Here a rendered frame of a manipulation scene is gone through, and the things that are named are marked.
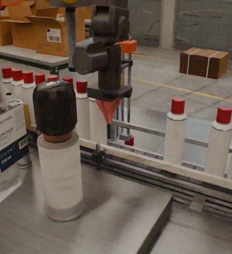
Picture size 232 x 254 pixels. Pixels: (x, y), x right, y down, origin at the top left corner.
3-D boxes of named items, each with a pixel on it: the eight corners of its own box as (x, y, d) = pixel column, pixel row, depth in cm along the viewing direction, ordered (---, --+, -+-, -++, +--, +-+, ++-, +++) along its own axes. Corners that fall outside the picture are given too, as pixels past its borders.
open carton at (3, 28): (-27, 44, 301) (-34, 6, 285) (9, 37, 334) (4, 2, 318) (-5, 48, 281) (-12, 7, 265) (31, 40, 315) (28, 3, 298)
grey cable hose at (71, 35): (66, 71, 100) (62, 5, 91) (72, 68, 103) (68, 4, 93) (74, 72, 98) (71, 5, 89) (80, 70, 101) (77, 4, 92)
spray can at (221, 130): (200, 182, 78) (211, 109, 69) (205, 172, 82) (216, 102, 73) (220, 187, 75) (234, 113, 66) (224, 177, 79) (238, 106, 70)
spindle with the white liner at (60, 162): (37, 212, 67) (17, 86, 54) (62, 191, 74) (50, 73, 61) (69, 227, 64) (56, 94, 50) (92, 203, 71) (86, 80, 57)
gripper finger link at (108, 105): (110, 129, 77) (110, 94, 73) (87, 123, 80) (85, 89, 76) (123, 120, 82) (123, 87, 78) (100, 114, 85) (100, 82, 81)
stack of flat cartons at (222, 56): (177, 72, 482) (179, 53, 467) (189, 65, 522) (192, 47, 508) (217, 79, 450) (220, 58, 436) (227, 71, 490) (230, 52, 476)
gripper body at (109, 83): (120, 101, 72) (121, 71, 69) (85, 93, 77) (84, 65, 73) (133, 93, 77) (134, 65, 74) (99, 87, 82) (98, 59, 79)
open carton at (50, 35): (25, 55, 253) (20, 9, 237) (64, 44, 291) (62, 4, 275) (58, 60, 235) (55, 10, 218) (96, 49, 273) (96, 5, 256)
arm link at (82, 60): (130, 16, 67) (101, 14, 72) (96, 20, 59) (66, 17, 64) (129, 68, 72) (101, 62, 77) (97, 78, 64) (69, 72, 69)
